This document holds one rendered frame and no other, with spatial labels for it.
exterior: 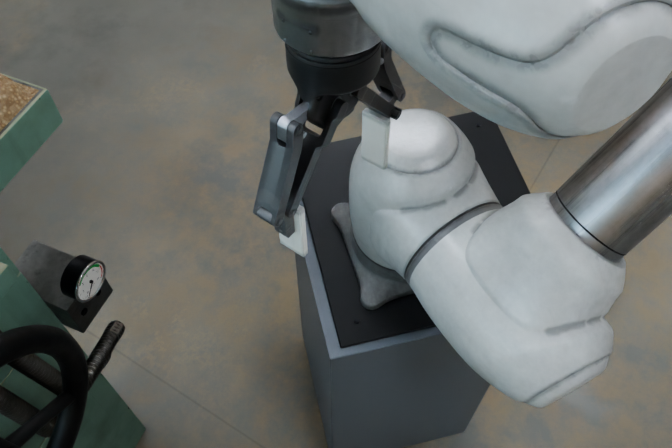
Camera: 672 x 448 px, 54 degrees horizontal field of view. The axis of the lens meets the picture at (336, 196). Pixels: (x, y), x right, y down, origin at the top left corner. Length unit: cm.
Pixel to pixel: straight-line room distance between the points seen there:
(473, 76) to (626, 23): 6
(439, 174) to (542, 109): 48
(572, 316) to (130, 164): 147
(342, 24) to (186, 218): 140
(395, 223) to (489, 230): 11
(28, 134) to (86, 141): 119
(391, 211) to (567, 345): 24
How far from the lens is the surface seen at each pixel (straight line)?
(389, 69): 61
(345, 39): 47
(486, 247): 75
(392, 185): 77
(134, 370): 165
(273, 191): 54
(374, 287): 97
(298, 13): 47
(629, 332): 177
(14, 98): 88
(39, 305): 104
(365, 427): 131
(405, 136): 79
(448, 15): 30
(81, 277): 97
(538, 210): 75
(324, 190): 107
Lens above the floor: 148
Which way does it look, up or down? 55 degrees down
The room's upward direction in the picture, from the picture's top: straight up
